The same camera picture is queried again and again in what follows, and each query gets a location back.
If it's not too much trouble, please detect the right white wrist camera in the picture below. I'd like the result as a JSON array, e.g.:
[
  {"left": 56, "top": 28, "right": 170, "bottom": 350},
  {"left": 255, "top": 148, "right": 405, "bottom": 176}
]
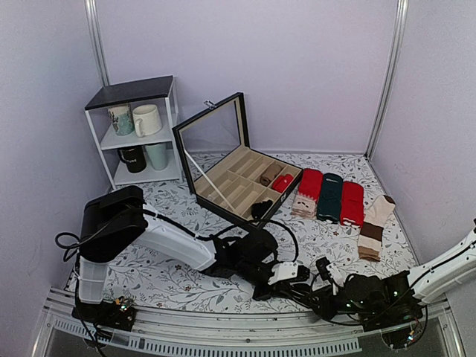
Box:
[{"left": 327, "top": 263, "right": 344, "bottom": 295}]

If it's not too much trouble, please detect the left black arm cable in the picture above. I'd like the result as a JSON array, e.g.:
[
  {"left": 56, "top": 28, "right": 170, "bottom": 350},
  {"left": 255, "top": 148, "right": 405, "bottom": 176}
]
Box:
[{"left": 54, "top": 208, "right": 300, "bottom": 267}]

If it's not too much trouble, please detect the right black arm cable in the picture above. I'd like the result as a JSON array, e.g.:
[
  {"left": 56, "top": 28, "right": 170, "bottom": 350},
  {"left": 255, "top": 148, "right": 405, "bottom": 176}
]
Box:
[{"left": 310, "top": 237, "right": 476, "bottom": 327}]

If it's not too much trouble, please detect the black white striped sock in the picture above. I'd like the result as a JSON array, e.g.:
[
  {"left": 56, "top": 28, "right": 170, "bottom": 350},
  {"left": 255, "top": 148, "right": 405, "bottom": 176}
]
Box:
[{"left": 289, "top": 283, "right": 317, "bottom": 303}]

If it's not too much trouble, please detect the red white sock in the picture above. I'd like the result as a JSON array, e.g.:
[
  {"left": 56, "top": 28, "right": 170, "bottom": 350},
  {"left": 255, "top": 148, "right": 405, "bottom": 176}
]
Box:
[{"left": 340, "top": 181, "right": 364, "bottom": 228}]

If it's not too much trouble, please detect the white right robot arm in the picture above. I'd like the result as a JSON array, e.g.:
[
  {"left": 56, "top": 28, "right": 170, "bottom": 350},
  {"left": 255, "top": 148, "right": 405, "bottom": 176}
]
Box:
[{"left": 303, "top": 229, "right": 475, "bottom": 330}]

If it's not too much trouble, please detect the left aluminium corner post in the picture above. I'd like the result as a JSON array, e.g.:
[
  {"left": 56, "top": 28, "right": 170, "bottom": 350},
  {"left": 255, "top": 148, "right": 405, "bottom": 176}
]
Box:
[{"left": 84, "top": 0, "right": 110, "bottom": 86}]

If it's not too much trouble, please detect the aluminium corner post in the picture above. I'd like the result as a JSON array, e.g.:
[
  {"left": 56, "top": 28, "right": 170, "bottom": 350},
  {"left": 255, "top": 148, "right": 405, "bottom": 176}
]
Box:
[
  {"left": 84, "top": 0, "right": 110, "bottom": 86},
  {"left": 365, "top": 0, "right": 409, "bottom": 161}
]

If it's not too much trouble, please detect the white shelf black top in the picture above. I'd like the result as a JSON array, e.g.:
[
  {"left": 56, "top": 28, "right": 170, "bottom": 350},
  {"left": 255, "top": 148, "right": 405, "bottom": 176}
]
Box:
[{"left": 85, "top": 75, "right": 183, "bottom": 190}]

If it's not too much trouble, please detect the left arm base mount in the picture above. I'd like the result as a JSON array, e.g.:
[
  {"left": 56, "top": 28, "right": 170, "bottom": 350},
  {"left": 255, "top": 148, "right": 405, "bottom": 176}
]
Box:
[{"left": 72, "top": 297, "right": 137, "bottom": 332}]

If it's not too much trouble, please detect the aluminium front rail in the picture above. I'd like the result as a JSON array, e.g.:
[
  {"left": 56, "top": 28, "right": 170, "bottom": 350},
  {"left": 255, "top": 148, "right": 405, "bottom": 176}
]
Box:
[{"left": 31, "top": 293, "right": 466, "bottom": 357}]

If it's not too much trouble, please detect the black compartment storage box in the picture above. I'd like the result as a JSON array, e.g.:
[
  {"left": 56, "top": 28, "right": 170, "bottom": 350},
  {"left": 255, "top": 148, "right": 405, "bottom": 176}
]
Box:
[{"left": 173, "top": 92, "right": 303, "bottom": 231}]

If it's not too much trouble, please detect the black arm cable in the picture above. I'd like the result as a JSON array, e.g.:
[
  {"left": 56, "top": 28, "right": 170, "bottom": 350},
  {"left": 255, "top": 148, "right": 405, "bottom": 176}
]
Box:
[
  {"left": 54, "top": 208, "right": 300, "bottom": 267},
  {"left": 310, "top": 237, "right": 476, "bottom": 327}
]

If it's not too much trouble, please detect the rolled black sock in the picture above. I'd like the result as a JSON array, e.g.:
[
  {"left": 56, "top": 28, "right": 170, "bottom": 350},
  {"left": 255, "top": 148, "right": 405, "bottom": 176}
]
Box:
[{"left": 251, "top": 199, "right": 273, "bottom": 220}]

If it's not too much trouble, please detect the dark green sock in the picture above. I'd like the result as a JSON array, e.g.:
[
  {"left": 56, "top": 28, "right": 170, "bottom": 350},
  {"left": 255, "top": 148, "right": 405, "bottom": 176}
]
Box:
[{"left": 317, "top": 173, "right": 344, "bottom": 223}]

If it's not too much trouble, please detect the patterned teal white mug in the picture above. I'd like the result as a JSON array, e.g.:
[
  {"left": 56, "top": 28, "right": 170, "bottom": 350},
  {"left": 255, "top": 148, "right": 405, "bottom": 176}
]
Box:
[{"left": 107, "top": 104, "right": 135, "bottom": 136}]

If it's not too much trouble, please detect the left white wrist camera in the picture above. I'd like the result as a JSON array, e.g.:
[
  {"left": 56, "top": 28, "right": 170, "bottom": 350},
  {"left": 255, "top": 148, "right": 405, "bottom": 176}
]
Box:
[{"left": 268, "top": 262, "right": 298, "bottom": 286}]

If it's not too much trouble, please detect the cream brown striped sock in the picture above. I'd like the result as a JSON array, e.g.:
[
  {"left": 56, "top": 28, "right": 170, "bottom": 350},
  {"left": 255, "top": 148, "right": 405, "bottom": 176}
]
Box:
[{"left": 358, "top": 195, "right": 396, "bottom": 262}]

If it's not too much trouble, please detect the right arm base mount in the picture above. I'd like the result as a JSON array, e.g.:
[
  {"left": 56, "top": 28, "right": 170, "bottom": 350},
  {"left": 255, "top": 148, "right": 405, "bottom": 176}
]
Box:
[{"left": 362, "top": 304, "right": 428, "bottom": 350}]

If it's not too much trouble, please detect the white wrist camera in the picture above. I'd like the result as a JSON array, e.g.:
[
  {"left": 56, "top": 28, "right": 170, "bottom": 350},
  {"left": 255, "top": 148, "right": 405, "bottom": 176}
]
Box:
[
  {"left": 327, "top": 263, "right": 344, "bottom": 295},
  {"left": 268, "top": 262, "right": 298, "bottom": 286}
]

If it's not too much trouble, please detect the mint green tumbler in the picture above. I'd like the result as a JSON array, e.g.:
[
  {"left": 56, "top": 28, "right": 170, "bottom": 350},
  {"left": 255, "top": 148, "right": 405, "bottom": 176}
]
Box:
[{"left": 145, "top": 143, "right": 168, "bottom": 171}]

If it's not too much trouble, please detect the rolled tan sock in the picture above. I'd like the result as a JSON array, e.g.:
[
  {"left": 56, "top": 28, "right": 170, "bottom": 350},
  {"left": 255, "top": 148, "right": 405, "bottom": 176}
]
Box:
[{"left": 260, "top": 164, "right": 283, "bottom": 186}]

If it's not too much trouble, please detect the floral white table mat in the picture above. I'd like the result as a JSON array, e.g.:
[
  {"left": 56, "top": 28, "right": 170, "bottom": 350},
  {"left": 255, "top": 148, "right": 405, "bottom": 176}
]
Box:
[{"left": 66, "top": 152, "right": 419, "bottom": 313}]

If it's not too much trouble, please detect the white ceramic mug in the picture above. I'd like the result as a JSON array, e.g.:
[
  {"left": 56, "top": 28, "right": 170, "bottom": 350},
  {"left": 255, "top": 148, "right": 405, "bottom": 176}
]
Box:
[{"left": 132, "top": 104, "right": 162, "bottom": 138}]

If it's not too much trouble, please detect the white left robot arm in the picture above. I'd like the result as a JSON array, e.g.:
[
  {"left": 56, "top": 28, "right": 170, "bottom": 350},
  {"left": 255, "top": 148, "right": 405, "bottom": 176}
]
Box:
[{"left": 78, "top": 186, "right": 310, "bottom": 323}]

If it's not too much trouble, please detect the black mug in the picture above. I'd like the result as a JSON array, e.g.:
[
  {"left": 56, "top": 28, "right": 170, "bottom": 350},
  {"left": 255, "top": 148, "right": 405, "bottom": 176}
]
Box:
[{"left": 117, "top": 146, "right": 147, "bottom": 173}]

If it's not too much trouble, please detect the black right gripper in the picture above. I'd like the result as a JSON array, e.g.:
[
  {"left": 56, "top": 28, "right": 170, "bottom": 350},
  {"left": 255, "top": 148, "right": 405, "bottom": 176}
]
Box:
[{"left": 302, "top": 285, "right": 382, "bottom": 321}]

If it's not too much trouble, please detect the red beige patterned sock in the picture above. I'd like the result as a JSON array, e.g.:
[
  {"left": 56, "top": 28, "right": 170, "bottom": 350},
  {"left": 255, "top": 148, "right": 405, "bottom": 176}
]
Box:
[{"left": 291, "top": 168, "right": 323, "bottom": 219}]

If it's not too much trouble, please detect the rolled red sock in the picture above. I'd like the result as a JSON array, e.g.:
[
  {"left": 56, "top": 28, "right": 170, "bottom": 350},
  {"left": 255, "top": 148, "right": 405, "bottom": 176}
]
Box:
[{"left": 271, "top": 173, "right": 294, "bottom": 193}]

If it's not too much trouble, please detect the right aluminium corner post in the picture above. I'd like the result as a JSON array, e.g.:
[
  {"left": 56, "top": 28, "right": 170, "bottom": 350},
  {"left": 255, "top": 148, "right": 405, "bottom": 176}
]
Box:
[{"left": 365, "top": 0, "right": 409, "bottom": 161}]

